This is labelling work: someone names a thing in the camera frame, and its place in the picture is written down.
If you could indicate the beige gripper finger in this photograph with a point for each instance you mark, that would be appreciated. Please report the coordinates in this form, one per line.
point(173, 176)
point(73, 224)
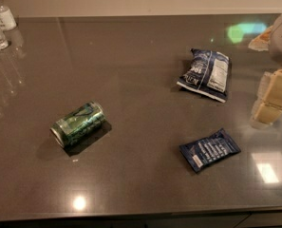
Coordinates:
point(268, 105)
point(261, 41)

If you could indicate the green soda can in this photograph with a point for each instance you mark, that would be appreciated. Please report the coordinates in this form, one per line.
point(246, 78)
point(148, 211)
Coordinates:
point(84, 120)

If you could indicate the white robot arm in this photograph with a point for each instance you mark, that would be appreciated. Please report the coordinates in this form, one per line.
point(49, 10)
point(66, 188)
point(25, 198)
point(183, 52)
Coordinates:
point(275, 44)

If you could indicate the blue white chip bag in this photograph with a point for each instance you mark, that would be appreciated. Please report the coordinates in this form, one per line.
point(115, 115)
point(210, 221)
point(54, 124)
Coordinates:
point(208, 74)

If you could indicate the dark blue snack packet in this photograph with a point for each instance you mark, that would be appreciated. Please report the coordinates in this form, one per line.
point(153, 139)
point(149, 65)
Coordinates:
point(209, 150)

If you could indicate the white pump sanitizer bottle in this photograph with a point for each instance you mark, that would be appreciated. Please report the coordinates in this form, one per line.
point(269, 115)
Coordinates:
point(7, 21)

